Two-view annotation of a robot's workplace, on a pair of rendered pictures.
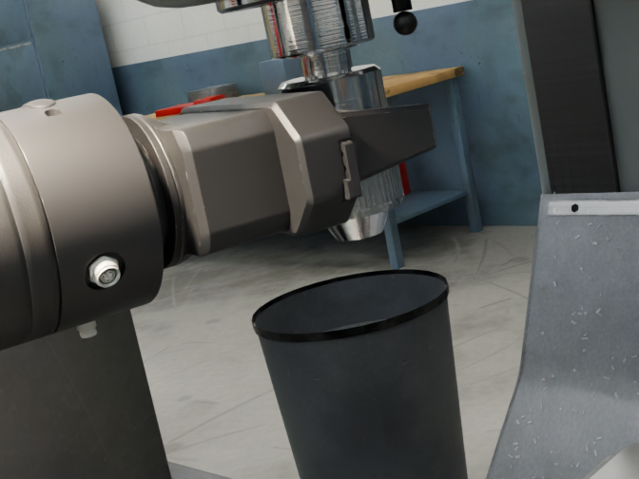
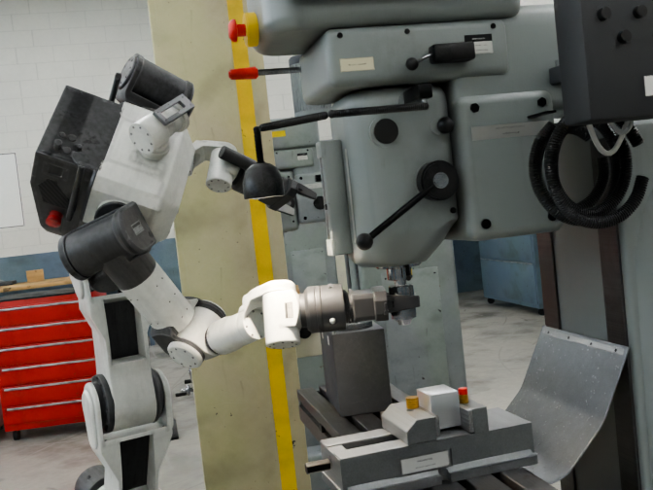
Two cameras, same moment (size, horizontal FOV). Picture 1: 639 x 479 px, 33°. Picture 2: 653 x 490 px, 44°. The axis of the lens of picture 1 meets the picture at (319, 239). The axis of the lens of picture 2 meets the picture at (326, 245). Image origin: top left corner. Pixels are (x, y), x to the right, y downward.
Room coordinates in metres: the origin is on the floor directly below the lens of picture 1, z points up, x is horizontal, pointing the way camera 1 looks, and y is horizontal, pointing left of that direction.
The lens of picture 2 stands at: (-0.90, -0.65, 1.44)
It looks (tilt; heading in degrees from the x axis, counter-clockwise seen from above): 3 degrees down; 29
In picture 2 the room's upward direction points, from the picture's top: 6 degrees counter-clockwise
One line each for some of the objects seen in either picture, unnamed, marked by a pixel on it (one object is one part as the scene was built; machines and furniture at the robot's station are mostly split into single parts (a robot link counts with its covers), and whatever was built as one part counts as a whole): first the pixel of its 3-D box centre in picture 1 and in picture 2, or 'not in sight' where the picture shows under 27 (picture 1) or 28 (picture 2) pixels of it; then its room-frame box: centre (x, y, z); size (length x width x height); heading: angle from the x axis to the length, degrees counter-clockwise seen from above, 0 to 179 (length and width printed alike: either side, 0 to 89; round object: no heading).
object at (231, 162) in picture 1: (159, 194); (354, 306); (0.44, 0.06, 1.24); 0.13 x 0.12 x 0.10; 29
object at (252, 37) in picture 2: not in sight; (250, 29); (0.33, 0.15, 1.76); 0.06 x 0.02 x 0.06; 42
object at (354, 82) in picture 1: (330, 85); (400, 287); (0.49, -0.02, 1.26); 0.05 x 0.05 x 0.01
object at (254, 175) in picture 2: not in sight; (262, 180); (0.30, 0.14, 1.49); 0.07 x 0.07 x 0.06
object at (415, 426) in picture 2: not in sight; (409, 421); (0.34, -0.07, 1.05); 0.12 x 0.06 x 0.04; 45
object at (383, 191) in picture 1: (344, 155); (402, 304); (0.49, -0.02, 1.23); 0.05 x 0.05 x 0.06
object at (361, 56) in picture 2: not in sight; (399, 64); (0.52, -0.05, 1.68); 0.34 x 0.24 x 0.10; 132
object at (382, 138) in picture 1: (377, 141); (402, 302); (0.46, -0.03, 1.24); 0.06 x 0.02 x 0.03; 119
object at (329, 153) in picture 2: not in sight; (334, 197); (0.41, 0.06, 1.44); 0.04 x 0.04 x 0.21; 42
